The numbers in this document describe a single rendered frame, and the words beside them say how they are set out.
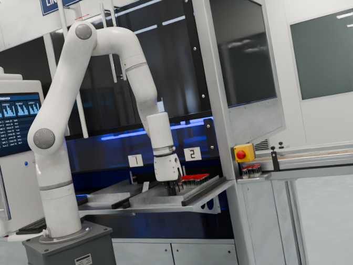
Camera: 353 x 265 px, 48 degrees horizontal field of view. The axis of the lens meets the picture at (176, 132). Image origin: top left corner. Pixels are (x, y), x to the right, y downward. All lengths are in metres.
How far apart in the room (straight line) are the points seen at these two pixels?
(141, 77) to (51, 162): 0.45
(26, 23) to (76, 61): 1.12
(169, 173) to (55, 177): 0.42
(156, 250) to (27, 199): 0.72
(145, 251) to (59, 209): 0.84
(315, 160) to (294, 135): 4.67
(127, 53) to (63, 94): 0.28
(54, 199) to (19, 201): 0.69
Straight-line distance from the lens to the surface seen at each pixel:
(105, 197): 1.90
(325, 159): 1.82
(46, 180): 1.47
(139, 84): 1.50
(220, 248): 1.97
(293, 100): 6.43
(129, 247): 2.27
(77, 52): 1.45
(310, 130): 6.42
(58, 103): 1.46
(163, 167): 1.53
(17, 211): 2.14
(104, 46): 1.55
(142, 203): 1.64
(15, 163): 2.15
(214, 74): 1.81
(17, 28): 2.62
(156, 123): 1.50
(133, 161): 2.08
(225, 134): 1.81
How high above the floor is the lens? 1.23
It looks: 3 degrees down
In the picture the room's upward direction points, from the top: 10 degrees counter-clockwise
